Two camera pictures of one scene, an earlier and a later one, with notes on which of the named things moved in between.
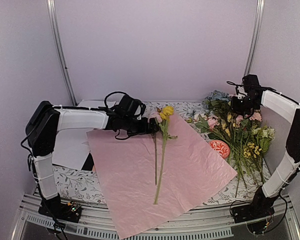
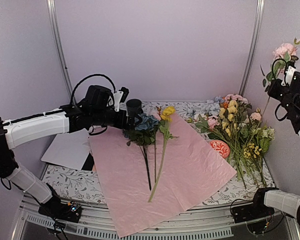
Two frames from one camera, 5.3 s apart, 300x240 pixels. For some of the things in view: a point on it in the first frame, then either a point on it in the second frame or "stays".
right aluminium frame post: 255,37 stays
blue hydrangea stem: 217,94 -> 144,133
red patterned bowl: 220,147 stays
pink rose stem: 154,117 stays
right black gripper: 235,108 -> 272,91
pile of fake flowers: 248,139 stays
